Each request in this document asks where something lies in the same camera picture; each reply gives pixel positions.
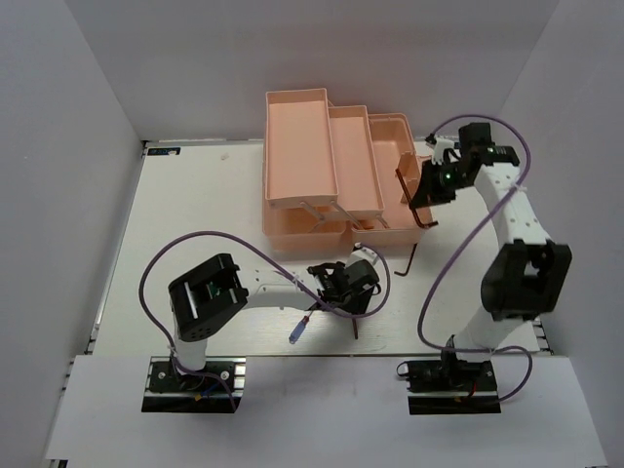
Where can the left blue label sticker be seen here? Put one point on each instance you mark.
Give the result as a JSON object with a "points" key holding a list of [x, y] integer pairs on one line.
{"points": [[163, 151]]}

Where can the pink plastic tool box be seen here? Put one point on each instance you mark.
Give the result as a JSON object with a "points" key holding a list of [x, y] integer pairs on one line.
{"points": [[329, 174]]}

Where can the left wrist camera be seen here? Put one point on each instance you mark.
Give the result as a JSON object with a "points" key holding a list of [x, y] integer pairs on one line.
{"points": [[360, 252]]}

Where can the blue red screwdriver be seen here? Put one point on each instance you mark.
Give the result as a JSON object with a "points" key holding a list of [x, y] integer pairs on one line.
{"points": [[299, 329]]}

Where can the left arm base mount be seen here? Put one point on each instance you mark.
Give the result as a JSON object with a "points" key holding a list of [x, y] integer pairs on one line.
{"points": [[218, 391]]}

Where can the small brown hex key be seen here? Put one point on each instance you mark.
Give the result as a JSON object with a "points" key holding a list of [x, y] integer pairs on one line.
{"points": [[406, 270]]}

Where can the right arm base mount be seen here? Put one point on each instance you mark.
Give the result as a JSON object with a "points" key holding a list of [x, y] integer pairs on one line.
{"points": [[450, 387]]}

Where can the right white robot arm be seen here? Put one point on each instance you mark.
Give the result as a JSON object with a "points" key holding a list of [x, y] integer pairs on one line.
{"points": [[527, 275]]}

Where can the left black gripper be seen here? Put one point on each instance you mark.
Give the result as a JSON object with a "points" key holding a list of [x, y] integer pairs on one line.
{"points": [[361, 302]]}

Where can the large brown hex key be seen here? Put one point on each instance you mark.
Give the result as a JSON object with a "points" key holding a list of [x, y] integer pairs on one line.
{"points": [[422, 225]]}

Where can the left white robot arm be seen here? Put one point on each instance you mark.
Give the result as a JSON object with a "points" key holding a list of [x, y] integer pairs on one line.
{"points": [[209, 296]]}

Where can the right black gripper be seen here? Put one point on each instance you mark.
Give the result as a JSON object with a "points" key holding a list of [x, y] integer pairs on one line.
{"points": [[427, 194]]}

